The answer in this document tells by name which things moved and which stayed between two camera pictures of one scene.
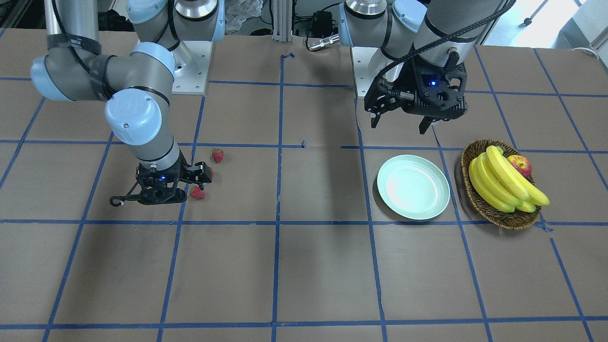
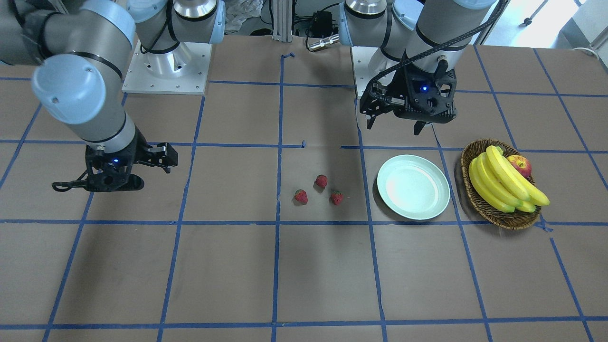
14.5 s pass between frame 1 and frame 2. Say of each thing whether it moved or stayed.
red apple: stayed
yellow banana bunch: stayed
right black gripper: moved
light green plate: stayed
